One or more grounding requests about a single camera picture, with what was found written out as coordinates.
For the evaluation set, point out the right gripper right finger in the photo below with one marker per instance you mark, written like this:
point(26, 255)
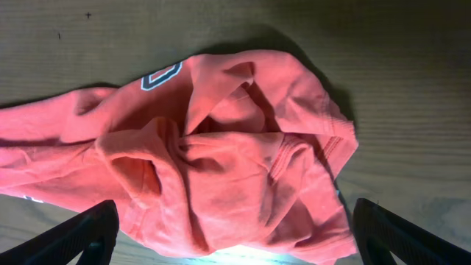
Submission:
point(382, 235)

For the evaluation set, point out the red-orange t-shirt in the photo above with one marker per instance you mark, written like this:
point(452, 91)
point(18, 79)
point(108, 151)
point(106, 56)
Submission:
point(209, 153)

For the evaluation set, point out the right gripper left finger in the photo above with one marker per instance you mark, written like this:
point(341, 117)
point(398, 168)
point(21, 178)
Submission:
point(91, 235)

